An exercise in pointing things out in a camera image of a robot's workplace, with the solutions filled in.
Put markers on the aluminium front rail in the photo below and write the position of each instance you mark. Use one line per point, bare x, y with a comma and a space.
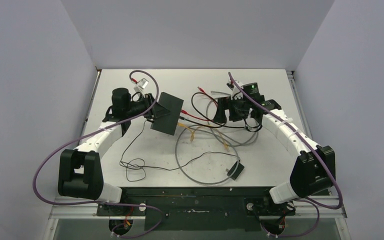
90, 210

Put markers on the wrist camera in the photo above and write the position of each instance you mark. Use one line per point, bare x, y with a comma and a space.
141, 85
236, 93

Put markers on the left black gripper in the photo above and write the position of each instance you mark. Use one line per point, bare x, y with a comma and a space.
157, 111

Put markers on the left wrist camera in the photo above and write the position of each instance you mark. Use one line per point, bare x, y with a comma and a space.
141, 85

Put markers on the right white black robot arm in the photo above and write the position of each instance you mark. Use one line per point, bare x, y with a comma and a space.
314, 167

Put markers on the black power adapter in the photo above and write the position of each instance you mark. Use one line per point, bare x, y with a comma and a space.
235, 171

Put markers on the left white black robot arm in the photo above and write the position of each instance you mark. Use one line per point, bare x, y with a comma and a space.
80, 169

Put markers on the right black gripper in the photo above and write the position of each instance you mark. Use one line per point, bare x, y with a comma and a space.
226, 103

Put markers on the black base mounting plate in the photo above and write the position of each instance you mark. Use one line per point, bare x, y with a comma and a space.
200, 208

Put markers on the black network switch box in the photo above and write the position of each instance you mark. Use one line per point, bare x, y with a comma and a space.
168, 124

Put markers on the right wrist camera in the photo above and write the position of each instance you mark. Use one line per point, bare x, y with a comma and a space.
236, 93

